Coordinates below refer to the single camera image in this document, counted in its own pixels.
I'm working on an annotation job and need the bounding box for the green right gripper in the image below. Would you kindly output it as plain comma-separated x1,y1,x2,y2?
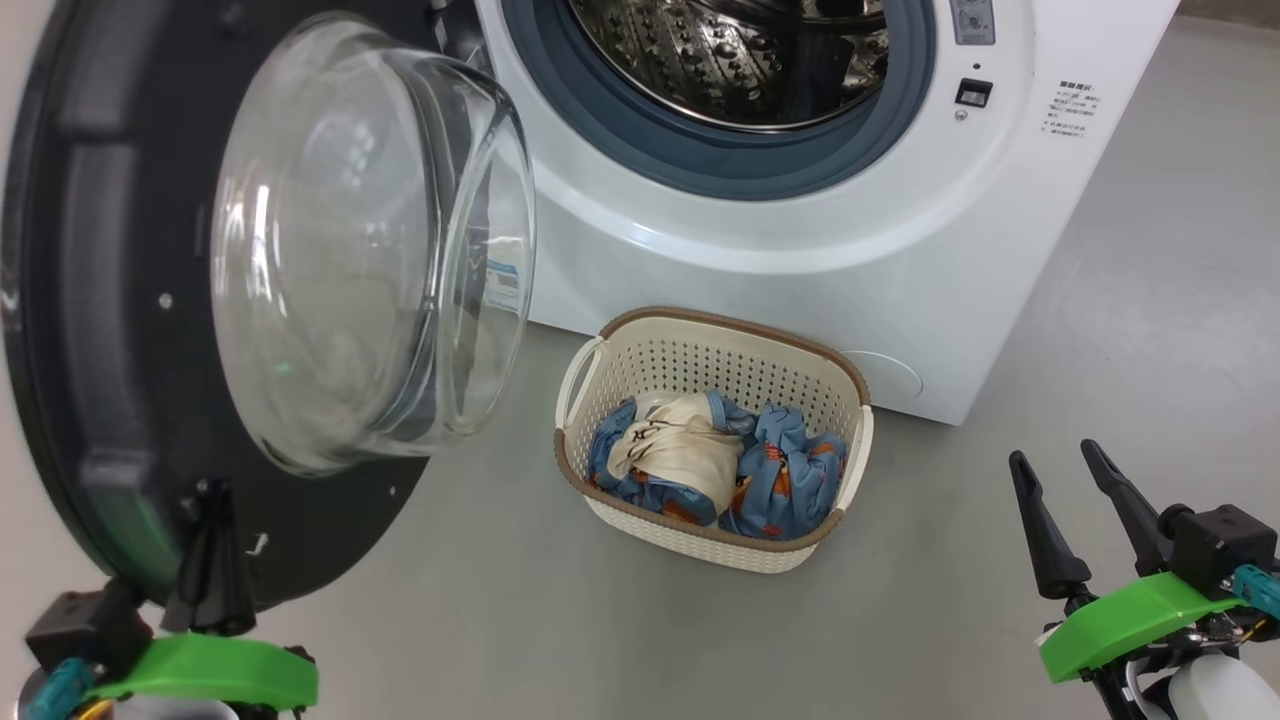
1008,440,1246,684

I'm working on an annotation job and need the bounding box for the black round washer door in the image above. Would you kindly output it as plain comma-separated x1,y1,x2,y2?
0,0,538,613

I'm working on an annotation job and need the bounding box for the teal right camera connector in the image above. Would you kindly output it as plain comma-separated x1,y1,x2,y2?
1232,565,1280,619

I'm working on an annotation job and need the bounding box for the stainless steel washing machine drum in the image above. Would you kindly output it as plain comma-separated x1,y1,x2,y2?
570,0,891,131

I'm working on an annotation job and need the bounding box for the cream garment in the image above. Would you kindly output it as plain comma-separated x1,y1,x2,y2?
607,392,746,513

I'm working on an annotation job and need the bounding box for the blue patterned garment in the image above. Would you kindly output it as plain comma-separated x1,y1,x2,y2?
587,390,849,541

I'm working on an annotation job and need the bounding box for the grey round plate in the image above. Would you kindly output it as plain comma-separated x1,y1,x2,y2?
840,350,923,401

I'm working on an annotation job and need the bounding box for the cream perforated laundry basket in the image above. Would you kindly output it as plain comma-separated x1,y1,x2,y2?
553,305,876,576

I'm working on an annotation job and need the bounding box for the white front-load washing machine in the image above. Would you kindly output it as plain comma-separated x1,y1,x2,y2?
470,0,1181,426

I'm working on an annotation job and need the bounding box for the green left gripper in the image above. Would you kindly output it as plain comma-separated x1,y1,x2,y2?
85,482,319,711

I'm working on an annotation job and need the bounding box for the teal camera connector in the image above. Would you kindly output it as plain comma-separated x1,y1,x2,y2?
1232,565,1280,619
25,658,98,720

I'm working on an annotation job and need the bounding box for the teal left camera connector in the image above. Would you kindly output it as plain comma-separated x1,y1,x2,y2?
25,658,98,720

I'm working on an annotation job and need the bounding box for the grey rubber door gasket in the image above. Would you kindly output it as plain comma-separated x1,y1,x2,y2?
500,0,936,201

